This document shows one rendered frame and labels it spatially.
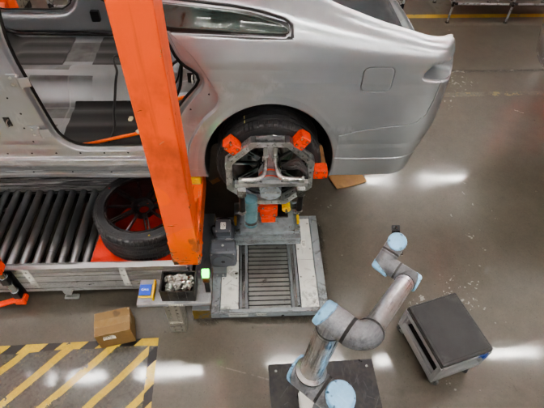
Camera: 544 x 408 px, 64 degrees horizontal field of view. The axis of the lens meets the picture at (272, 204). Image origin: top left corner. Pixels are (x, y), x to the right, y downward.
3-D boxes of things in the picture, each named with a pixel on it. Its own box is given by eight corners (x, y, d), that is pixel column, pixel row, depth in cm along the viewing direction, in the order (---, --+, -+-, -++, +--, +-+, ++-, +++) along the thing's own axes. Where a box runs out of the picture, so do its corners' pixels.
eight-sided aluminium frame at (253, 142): (308, 197, 295) (316, 134, 254) (309, 204, 291) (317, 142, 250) (227, 197, 293) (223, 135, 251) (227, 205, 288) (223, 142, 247)
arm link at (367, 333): (376, 349, 158) (427, 271, 211) (347, 328, 162) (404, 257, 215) (363, 368, 163) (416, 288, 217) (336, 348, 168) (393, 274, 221)
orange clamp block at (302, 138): (300, 142, 260) (310, 133, 254) (301, 151, 255) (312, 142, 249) (291, 137, 256) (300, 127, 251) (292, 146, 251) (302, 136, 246)
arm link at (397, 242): (383, 244, 213) (393, 227, 213) (383, 247, 225) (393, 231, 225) (400, 255, 210) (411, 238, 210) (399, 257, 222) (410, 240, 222)
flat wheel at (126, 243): (184, 182, 343) (180, 160, 325) (204, 248, 303) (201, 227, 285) (97, 202, 328) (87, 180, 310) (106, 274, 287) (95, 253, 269)
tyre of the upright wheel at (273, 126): (323, 100, 267) (214, 99, 263) (328, 125, 252) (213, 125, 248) (311, 176, 317) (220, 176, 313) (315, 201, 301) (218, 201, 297)
